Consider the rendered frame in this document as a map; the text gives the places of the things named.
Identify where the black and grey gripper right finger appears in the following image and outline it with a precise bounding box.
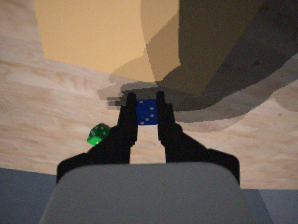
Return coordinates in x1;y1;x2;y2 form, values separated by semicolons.
156;91;240;185

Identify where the tan flat mat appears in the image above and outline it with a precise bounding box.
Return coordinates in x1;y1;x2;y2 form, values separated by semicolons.
33;0;265;96

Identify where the dark green die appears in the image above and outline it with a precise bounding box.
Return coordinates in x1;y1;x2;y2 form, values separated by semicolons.
87;124;109;146

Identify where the blue die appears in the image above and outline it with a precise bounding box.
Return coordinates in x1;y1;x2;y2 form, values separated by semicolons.
136;99;157;126

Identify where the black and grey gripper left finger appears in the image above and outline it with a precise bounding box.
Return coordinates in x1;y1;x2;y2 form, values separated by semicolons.
56;92;138;185

